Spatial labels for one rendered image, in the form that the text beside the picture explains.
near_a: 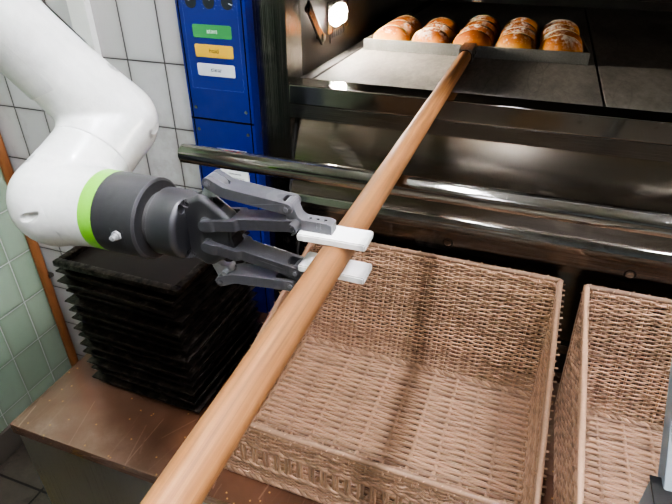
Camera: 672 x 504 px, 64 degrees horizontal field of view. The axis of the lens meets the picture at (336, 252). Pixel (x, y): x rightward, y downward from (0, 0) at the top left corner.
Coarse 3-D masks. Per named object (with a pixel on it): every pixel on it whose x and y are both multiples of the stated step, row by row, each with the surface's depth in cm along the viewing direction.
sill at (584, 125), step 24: (312, 96) 111; (336, 96) 109; (360, 96) 107; (384, 96) 106; (408, 96) 104; (456, 96) 104; (480, 96) 104; (456, 120) 103; (480, 120) 101; (504, 120) 100; (528, 120) 98; (552, 120) 97; (576, 120) 96; (600, 120) 94; (624, 120) 93; (648, 120) 92
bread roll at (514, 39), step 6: (504, 36) 131; (510, 36) 130; (516, 36) 129; (522, 36) 129; (528, 36) 129; (498, 42) 132; (504, 42) 130; (510, 42) 130; (516, 42) 129; (522, 42) 129; (528, 42) 129; (534, 42) 130; (528, 48) 129; (534, 48) 130
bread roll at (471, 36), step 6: (468, 30) 133; (474, 30) 132; (456, 36) 135; (462, 36) 133; (468, 36) 132; (474, 36) 132; (480, 36) 132; (486, 36) 132; (456, 42) 134; (462, 42) 133; (468, 42) 132; (474, 42) 132; (480, 42) 132; (486, 42) 132
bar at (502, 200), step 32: (192, 160) 83; (224, 160) 80; (256, 160) 79; (288, 160) 78; (416, 192) 72; (448, 192) 71; (480, 192) 70; (512, 192) 69; (608, 224) 65; (640, 224) 64
